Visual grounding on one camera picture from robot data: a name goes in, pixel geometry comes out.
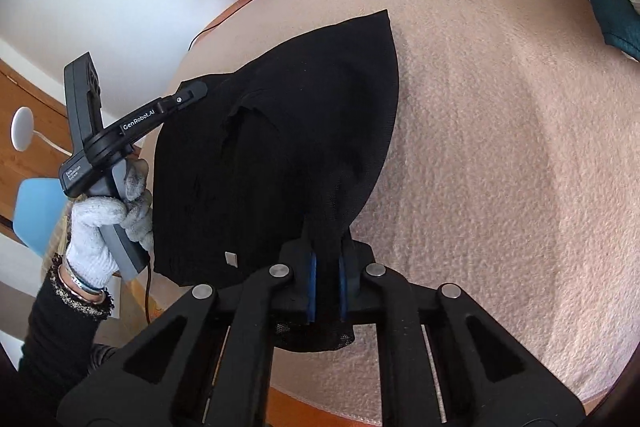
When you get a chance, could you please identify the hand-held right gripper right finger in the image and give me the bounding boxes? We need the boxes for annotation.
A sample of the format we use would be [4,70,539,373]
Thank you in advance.
[337,239,587,427]

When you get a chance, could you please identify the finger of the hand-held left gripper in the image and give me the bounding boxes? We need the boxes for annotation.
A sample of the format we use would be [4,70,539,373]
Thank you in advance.
[161,79,209,114]

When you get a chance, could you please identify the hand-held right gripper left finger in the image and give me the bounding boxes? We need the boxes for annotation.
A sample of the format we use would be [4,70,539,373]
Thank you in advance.
[56,238,318,427]

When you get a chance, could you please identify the black t-shirt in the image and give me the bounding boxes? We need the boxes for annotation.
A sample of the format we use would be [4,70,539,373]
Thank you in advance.
[150,9,401,353]

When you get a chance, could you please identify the person's left forearm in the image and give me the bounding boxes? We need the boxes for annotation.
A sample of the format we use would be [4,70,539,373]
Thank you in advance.
[12,252,118,408]

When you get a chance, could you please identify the person's left hand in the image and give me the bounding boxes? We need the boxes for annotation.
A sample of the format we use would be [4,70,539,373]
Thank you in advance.
[65,157,155,293]

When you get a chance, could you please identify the wooden cabinet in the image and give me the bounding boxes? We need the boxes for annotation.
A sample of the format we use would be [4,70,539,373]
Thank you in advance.
[0,39,71,228]

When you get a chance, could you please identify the white round lamp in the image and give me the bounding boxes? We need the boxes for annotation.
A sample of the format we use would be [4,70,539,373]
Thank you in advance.
[11,107,71,155]

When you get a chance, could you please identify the blue chair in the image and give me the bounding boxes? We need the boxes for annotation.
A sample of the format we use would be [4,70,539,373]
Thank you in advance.
[12,178,68,258]

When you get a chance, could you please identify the wrist bracelets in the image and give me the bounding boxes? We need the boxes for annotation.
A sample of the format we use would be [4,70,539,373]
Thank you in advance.
[56,263,108,303]

